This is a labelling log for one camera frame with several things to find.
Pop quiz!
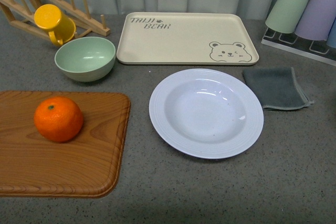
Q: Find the white ridged deep plate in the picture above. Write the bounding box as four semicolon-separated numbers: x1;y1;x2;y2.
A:
149;69;264;159

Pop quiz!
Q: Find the orange mandarin fruit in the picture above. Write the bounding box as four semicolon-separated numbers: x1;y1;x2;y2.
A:
34;96;83;142

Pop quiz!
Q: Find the beige bear tray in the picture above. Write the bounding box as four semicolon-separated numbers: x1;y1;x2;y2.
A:
116;12;259;66

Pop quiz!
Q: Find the green bowl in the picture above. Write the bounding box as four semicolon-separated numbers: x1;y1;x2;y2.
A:
54;37;116;82

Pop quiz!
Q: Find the wooden cutting board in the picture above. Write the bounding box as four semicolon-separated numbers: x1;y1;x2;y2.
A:
1;91;131;198

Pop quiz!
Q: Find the grey folded cloth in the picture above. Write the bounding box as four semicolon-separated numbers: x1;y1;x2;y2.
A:
243;67;314;111

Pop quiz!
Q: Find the yellow mug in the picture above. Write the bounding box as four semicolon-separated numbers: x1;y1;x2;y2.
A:
34;4;76;46

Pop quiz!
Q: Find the green plastic cup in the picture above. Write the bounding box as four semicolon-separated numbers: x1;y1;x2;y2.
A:
265;0;309;34

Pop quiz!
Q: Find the purple plastic cup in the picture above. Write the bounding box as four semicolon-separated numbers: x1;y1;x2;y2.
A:
295;0;335;41

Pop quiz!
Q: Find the blue plastic cup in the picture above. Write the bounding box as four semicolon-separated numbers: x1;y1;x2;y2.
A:
327;19;336;48

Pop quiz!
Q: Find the wooden dish rack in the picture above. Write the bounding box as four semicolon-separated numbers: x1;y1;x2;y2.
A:
1;0;111;40

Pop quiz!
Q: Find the white wire cup rack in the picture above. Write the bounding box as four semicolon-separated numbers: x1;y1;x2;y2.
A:
260;0;336;67

